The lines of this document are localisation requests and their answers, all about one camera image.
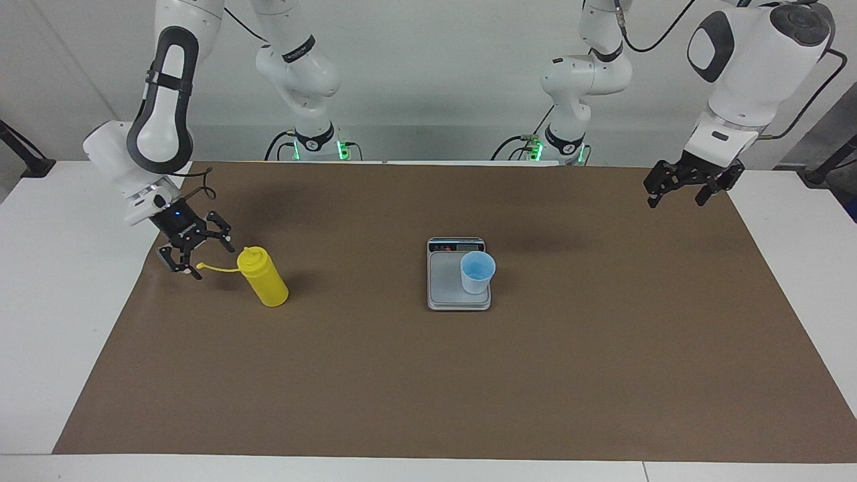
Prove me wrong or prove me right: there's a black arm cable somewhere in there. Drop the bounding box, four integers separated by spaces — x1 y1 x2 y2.
175 5 270 202
613 0 848 141

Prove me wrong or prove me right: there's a silver digital kitchen scale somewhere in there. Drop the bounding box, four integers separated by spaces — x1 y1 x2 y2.
426 236 493 312

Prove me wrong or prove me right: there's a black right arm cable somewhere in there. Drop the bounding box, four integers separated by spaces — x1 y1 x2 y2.
175 5 270 202

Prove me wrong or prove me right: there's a light blue plastic cup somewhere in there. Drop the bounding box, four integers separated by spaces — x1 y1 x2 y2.
459 251 497 295

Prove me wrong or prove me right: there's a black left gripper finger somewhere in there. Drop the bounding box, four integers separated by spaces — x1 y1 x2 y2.
643 163 674 210
694 167 746 208

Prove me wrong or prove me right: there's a yellow squeeze bottle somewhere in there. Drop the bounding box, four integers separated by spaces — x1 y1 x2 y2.
196 246 290 308

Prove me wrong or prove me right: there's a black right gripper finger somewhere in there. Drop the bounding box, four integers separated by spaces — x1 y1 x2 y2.
200 210 237 254
157 242 204 281

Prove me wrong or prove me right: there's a black clamp stand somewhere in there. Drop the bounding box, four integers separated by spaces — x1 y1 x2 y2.
0 119 56 179
803 134 857 186

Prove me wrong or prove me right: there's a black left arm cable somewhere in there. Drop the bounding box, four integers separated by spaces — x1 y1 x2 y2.
613 0 848 141

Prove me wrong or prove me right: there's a black base cable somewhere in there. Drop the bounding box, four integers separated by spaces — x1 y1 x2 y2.
491 133 538 161
264 129 299 161

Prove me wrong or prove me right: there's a brown paper table mat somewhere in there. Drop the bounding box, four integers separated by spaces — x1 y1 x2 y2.
52 161 857 464

